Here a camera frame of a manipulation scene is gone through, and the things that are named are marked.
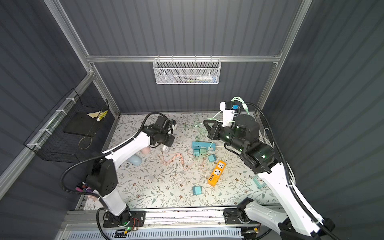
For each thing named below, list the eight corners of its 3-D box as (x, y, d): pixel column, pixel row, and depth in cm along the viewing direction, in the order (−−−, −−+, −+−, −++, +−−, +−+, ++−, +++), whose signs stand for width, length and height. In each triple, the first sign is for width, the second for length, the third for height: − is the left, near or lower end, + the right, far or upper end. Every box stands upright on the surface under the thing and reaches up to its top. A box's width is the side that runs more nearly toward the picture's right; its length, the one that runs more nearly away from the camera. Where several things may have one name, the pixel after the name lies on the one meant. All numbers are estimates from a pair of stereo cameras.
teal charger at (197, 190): (192, 194, 83) (192, 193, 81) (192, 187, 86) (192, 185, 83) (201, 194, 83) (201, 193, 81) (201, 187, 86) (201, 185, 83)
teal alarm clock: (258, 190, 84) (260, 188, 82) (251, 179, 88) (253, 177, 86) (265, 187, 85) (267, 185, 83) (258, 176, 89) (259, 174, 87)
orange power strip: (206, 183, 87) (207, 181, 84) (218, 161, 96) (219, 159, 93) (214, 187, 85) (215, 186, 83) (226, 165, 94) (227, 163, 91)
